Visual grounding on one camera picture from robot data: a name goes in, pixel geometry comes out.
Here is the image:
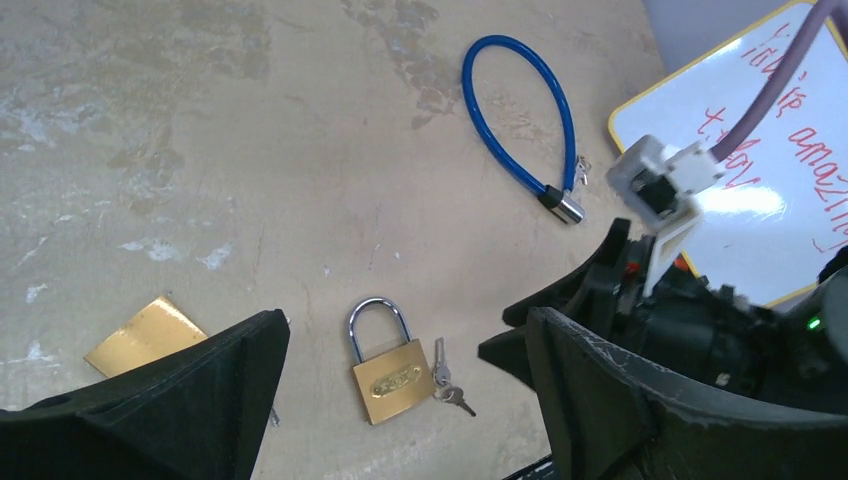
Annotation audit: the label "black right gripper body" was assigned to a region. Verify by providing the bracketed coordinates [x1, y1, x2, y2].
[616, 231, 848, 415]

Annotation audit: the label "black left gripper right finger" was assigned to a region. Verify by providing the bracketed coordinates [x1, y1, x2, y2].
[525, 308, 847, 479]

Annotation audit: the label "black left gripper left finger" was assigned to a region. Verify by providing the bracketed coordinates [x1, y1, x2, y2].
[1, 310, 290, 479]

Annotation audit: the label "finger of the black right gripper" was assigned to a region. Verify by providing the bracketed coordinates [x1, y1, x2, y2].
[502, 217, 631, 327]
[478, 327, 534, 390]

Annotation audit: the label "silver key set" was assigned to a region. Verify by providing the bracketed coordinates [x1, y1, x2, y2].
[432, 337, 477, 417]

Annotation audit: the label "orange long shackle padlock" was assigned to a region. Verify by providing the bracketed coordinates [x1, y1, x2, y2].
[84, 296, 208, 378]

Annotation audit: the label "yellow framed whiteboard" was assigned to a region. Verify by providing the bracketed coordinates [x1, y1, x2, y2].
[608, 1, 847, 306]

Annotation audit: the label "blue cable lock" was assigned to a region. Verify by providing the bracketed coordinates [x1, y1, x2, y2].
[459, 34, 586, 225]

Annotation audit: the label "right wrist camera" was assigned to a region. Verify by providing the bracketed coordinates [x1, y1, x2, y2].
[606, 135, 725, 297]

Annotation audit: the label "small keys of cable lock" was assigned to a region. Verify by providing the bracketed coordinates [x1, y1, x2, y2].
[575, 155, 591, 186]

